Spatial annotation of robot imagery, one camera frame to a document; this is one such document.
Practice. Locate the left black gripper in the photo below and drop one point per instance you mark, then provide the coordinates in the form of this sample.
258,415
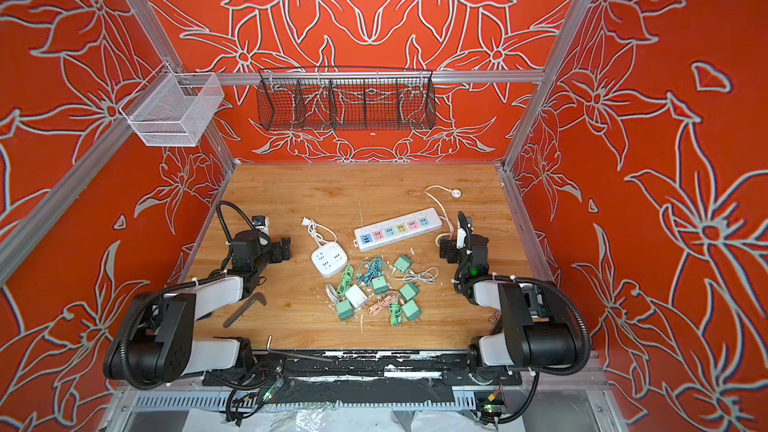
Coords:
276,254

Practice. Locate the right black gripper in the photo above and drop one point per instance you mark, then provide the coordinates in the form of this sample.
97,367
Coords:
451,245

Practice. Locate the white charger plug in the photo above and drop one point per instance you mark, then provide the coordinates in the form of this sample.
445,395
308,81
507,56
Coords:
356,296

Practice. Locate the green charger with green cable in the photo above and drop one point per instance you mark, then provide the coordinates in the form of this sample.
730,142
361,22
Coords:
344,308

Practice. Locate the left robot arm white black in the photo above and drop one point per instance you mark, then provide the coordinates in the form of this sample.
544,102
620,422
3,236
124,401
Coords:
156,343

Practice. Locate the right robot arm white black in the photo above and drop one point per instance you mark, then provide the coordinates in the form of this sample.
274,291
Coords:
538,329

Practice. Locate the green charger plug upper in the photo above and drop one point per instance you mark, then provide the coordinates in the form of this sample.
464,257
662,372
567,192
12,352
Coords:
402,264

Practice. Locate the green charger plug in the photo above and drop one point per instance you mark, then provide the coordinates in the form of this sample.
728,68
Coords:
410,311
402,264
408,292
380,285

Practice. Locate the green charger plug middle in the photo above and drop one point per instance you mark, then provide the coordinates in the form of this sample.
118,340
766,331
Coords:
408,292

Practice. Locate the green charger plug lower right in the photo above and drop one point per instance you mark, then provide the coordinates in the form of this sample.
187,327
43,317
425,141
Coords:
410,311

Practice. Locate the green charger plug center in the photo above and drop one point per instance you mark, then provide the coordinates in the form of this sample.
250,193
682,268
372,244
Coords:
380,285

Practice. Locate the white square socket cube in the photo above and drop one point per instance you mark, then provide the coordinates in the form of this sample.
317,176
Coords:
329,259

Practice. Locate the black allen key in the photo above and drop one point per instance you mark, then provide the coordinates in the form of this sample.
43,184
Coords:
243,309

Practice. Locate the white multicolour power strip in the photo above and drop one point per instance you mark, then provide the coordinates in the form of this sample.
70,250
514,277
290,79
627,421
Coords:
397,229

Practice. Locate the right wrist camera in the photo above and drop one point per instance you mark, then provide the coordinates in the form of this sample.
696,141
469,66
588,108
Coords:
463,231

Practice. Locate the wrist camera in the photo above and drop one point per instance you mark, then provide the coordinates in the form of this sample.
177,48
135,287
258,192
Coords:
463,231
260,222

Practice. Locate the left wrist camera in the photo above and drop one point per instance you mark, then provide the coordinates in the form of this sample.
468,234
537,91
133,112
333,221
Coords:
260,222

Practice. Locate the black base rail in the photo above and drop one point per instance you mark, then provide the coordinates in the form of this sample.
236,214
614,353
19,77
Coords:
401,378

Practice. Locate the black wire wall basket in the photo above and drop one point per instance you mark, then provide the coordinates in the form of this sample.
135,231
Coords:
357,99

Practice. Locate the clear plastic wall bin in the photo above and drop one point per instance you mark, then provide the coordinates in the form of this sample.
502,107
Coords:
171,112

